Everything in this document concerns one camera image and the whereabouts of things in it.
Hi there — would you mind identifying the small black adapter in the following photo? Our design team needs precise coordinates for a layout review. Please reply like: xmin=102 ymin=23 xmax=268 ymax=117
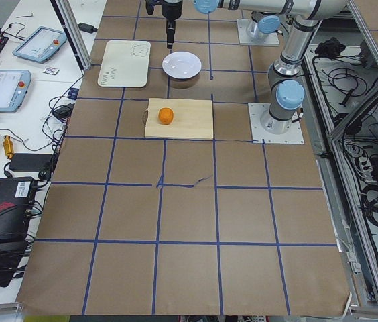
xmin=78 ymin=22 xmax=98 ymax=34

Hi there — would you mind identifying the orange fruit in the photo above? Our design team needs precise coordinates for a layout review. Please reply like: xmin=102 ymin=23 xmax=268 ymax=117
xmin=158 ymin=107 xmax=174 ymax=125

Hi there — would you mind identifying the white round bowl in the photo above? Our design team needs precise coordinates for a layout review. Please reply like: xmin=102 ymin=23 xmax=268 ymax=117
xmin=162 ymin=51 xmax=202 ymax=80

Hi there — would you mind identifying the teach pendant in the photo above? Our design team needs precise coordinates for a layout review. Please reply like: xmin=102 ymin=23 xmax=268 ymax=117
xmin=12 ymin=26 xmax=67 ymax=63
xmin=0 ymin=70 xmax=32 ymax=113

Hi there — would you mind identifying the gold metal cylinder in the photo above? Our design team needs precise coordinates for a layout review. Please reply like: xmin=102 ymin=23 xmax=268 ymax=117
xmin=3 ymin=135 xmax=14 ymax=160

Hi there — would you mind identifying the black cloth bundle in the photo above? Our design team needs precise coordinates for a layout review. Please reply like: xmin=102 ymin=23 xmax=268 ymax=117
xmin=314 ymin=37 xmax=346 ymax=59

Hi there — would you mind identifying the lower teach pendant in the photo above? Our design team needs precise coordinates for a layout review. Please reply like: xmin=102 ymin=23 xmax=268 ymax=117
xmin=0 ymin=70 xmax=32 ymax=113

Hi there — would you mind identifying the cream tray with bear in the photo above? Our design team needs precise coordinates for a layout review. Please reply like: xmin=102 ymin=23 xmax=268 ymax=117
xmin=97 ymin=40 xmax=151 ymax=88

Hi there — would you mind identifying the upper teach pendant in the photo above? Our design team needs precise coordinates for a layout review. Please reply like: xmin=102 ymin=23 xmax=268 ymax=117
xmin=12 ymin=26 xmax=67 ymax=63

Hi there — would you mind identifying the aluminium frame post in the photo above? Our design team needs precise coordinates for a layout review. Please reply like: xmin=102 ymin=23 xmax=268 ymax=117
xmin=50 ymin=0 xmax=92 ymax=71

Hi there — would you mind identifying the black computer box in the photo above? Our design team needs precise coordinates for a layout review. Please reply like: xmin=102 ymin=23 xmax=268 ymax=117
xmin=0 ymin=176 xmax=37 ymax=243

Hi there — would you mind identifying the wooden cutting board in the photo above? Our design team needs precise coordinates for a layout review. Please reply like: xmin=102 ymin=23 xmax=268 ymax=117
xmin=145 ymin=98 xmax=214 ymax=140

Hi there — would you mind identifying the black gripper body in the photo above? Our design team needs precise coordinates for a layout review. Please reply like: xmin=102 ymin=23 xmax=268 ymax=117
xmin=161 ymin=0 xmax=183 ymax=21

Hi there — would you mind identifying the white power strip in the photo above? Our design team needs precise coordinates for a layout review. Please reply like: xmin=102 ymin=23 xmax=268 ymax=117
xmin=347 ymin=142 xmax=375 ymax=184

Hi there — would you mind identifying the black power brick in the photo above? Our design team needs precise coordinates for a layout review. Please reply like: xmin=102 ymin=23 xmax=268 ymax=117
xmin=9 ymin=153 xmax=52 ymax=172

